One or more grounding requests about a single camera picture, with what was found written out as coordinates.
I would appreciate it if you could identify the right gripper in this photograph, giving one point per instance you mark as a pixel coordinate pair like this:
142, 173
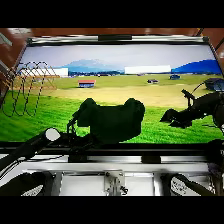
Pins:
181, 117

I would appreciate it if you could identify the dark green garment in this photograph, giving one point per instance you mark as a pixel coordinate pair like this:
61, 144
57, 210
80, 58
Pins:
111, 121

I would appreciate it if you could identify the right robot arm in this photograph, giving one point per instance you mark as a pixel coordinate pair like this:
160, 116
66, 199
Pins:
210, 103

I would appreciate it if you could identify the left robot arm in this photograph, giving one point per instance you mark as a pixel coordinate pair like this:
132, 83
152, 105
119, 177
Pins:
31, 144

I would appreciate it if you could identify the silver frame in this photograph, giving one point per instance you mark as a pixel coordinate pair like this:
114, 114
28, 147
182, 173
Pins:
100, 176

